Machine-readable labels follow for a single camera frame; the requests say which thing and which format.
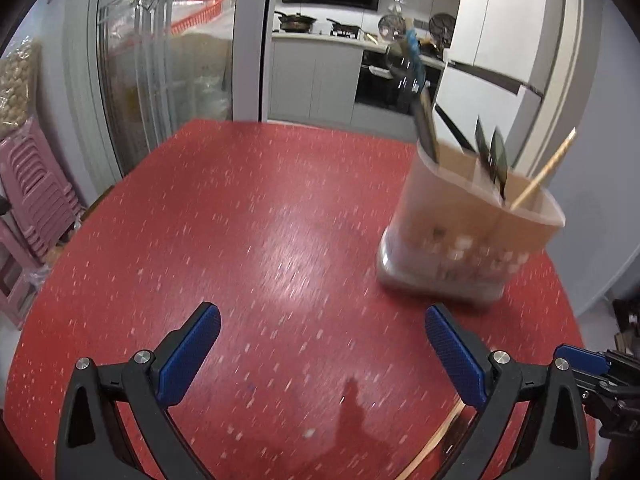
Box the black wok on stove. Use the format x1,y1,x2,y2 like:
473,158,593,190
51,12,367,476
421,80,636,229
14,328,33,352
276,11,317,34

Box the bag of round snacks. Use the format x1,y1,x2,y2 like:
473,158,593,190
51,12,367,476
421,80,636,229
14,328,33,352
0,37,40,136

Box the white refrigerator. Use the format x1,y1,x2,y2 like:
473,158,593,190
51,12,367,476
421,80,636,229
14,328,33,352
434,0,584,176

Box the glass display cabinet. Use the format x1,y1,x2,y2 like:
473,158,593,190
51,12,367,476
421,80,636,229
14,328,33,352
90,0,273,177

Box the grey kitchen cabinets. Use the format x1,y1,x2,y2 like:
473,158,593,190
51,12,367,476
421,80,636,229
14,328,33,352
268,32,416,143

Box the yellow patterned chopstick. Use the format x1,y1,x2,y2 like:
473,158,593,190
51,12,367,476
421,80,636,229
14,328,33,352
510,128,577,210

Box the built-in black oven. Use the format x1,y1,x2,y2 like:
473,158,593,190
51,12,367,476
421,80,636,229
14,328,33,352
355,48,418,115

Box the blue patterned chopstick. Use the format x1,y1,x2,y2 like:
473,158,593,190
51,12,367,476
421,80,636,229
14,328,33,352
406,28,426,93

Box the pink utensil holder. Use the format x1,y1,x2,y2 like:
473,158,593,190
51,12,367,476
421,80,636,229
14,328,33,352
378,143,565,304

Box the stacked pink plastic stools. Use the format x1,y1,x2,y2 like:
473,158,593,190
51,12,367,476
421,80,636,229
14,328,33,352
1,118,81,327

